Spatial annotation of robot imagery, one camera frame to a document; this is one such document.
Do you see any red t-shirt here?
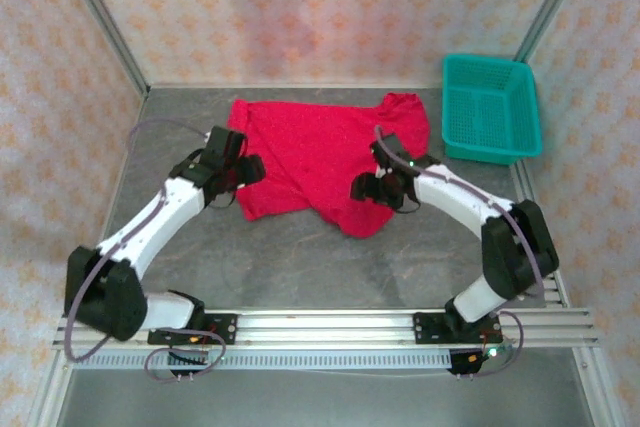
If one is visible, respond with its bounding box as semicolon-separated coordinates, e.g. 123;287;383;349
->
227;91;432;241

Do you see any teal plastic basket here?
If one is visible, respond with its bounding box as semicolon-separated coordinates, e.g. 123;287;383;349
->
441;53;545;167

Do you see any black right controller board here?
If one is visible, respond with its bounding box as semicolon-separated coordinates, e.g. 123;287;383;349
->
448;346;511;379

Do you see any aluminium side rail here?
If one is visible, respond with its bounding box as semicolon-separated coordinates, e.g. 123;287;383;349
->
512;161;571;309

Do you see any long aluminium base rail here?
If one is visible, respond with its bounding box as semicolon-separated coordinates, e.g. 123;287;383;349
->
52;307;600;349

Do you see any slotted grey cable tray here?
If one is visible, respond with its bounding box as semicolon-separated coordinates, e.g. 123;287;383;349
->
73;349;454;372

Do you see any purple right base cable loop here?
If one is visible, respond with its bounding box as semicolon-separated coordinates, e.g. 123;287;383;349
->
474;309;526;378

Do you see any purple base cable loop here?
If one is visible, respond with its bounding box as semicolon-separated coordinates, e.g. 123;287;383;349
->
143;329;231;384
474;309;526;378

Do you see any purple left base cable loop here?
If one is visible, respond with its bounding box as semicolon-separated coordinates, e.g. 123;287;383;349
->
143;329;231;384

